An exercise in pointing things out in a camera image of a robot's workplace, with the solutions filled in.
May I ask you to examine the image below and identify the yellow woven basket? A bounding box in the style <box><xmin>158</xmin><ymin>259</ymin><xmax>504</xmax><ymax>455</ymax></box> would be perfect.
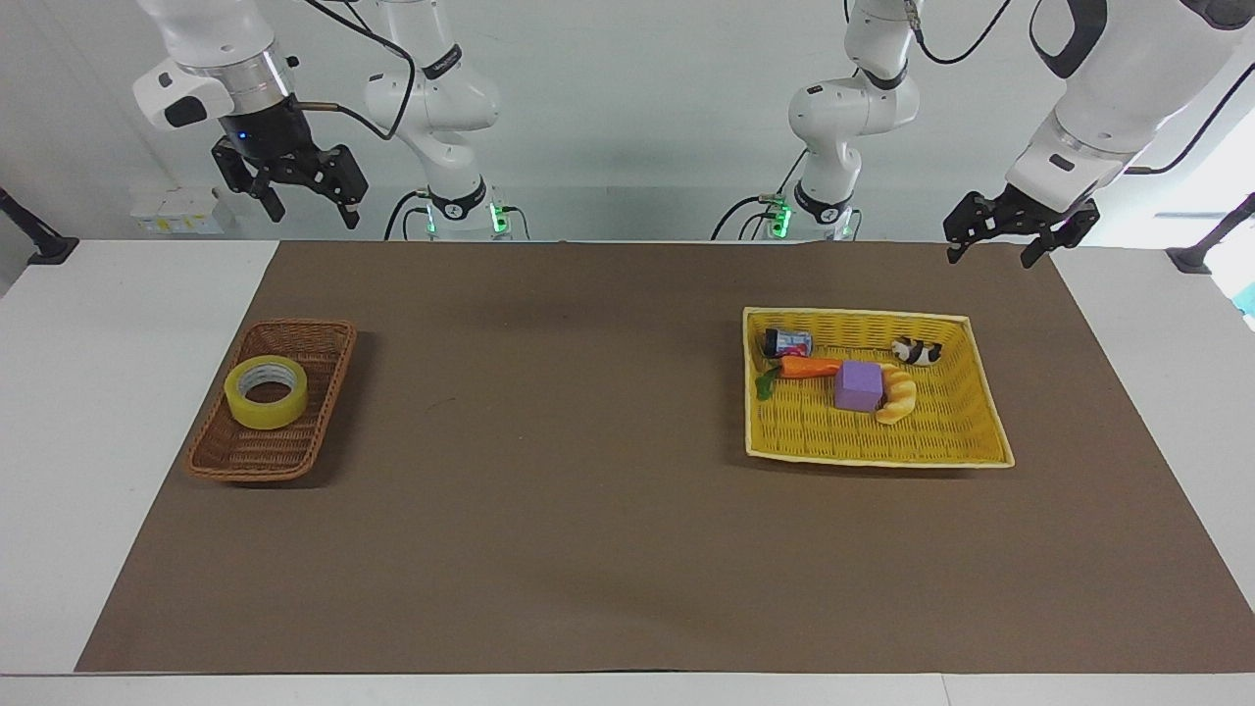
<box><xmin>741</xmin><ymin>306</ymin><xmax>1017</xmax><ymax>471</ymax></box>

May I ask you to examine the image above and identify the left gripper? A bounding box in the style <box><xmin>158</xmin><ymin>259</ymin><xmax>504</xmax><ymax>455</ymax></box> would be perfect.
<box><xmin>942</xmin><ymin>184</ymin><xmax>1102</xmax><ymax>270</ymax></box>

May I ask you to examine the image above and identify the black cable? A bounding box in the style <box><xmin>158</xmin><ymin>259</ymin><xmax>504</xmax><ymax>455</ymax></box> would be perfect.
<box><xmin>712</xmin><ymin>194</ymin><xmax>783</xmax><ymax>242</ymax></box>
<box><xmin>903</xmin><ymin>0</ymin><xmax>1014</xmax><ymax>68</ymax></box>
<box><xmin>382</xmin><ymin>189</ymin><xmax>434</xmax><ymax>242</ymax></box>
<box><xmin>1125</xmin><ymin>59</ymin><xmax>1255</xmax><ymax>177</ymax></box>
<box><xmin>292</xmin><ymin>0</ymin><xmax>419</xmax><ymax>142</ymax></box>

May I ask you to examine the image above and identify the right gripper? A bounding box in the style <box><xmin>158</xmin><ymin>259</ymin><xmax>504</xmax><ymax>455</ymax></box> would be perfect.
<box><xmin>210</xmin><ymin>95</ymin><xmax>371</xmax><ymax>232</ymax></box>

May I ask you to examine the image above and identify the orange toy carrot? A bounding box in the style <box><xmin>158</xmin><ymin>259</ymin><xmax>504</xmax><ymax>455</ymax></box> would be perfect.
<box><xmin>754</xmin><ymin>355</ymin><xmax>845</xmax><ymax>402</ymax></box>

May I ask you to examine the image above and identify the toy croissant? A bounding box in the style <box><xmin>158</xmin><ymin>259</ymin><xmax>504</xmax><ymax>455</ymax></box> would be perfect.
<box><xmin>874</xmin><ymin>362</ymin><xmax>920</xmax><ymax>426</ymax></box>

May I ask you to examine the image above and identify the brown wicker basket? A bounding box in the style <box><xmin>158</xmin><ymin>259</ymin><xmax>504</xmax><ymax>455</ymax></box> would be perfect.
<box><xmin>185</xmin><ymin>318</ymin><xmax>359</xmax><ymax>484</ymax></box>

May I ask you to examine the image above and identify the purple cube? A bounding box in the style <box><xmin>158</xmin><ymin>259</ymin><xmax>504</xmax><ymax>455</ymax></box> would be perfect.
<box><xmin>833</xmin><ymin>359</ymin><xmax>886</xmax><ymax>414</ymax></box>

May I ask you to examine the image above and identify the black stand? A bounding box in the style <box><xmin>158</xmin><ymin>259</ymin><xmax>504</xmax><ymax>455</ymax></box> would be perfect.
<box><xmin>1166</xmin><ymin>191</ymin><xmax>1255</xmax><ymax>275</ymax></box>
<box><xmin>0</xmin><ymin>186</ymin><xmax>80</xmax><ymax>267</ymax></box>

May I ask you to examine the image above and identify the yellow tape roll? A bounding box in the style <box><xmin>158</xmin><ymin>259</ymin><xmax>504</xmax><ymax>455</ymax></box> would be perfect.
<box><xmin>224</xmin><ymin>354</ymin><xmax>310</xmax><ymax>431</ymax></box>

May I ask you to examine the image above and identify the white box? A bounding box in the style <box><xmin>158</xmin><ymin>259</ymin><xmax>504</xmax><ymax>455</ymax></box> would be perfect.
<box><xmin>129</xmin><ymin>185</ymin><xmax>226</xmax><ymax>237</ymax></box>

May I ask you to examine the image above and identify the black and white toy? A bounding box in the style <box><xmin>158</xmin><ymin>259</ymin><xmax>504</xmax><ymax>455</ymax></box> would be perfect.
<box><xmin>890</xmin><ymin>335</ymin><xmax>944</xmax><ymax>368</ymax></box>

